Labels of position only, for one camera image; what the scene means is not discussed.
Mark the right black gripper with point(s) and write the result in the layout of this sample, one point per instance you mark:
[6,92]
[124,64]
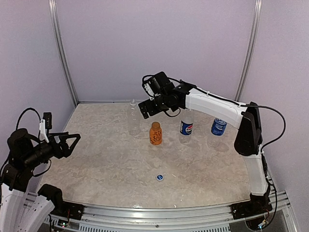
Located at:
[151,111]

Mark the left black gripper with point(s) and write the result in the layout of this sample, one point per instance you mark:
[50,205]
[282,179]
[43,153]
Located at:
[59,152]

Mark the clear plastic bottle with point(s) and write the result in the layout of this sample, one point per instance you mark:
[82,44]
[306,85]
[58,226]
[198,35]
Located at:
[133,118]

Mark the orange juice bottle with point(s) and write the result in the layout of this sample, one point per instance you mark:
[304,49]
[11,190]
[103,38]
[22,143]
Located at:
[155,133]

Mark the blue bottle cap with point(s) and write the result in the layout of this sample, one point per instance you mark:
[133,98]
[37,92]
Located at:
[159,177]

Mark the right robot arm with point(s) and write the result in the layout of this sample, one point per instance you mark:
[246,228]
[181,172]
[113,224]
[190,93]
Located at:
[164,96]

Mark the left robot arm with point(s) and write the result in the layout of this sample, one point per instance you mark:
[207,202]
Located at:
[26,153]

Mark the Pepsi bottle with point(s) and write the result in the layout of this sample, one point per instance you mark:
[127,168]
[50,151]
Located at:
[186,126]

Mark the blue label water bottle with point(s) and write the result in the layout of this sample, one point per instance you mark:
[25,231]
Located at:
[217,130]

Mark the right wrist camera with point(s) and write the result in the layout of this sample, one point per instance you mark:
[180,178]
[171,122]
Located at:
[146,86]

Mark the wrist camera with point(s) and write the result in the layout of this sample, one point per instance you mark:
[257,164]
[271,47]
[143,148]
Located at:
[146,86]
[44,126]

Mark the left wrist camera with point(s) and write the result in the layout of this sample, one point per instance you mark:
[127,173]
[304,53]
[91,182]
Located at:
[44,126]

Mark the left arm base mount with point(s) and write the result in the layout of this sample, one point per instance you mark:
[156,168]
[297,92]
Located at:
[62,208]

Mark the aluminium front rail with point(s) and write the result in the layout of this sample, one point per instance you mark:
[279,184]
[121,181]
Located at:
[215,218]

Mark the left aluminium post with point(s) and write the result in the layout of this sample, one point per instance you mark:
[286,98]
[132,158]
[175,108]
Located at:
[61,51]

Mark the aluminium post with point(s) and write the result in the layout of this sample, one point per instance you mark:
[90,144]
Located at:
[250,49]
[61,51]

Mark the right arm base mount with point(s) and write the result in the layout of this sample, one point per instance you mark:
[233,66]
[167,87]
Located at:
[255,206]

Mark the right aluminium post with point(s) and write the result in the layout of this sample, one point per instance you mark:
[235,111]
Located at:
[250,49]

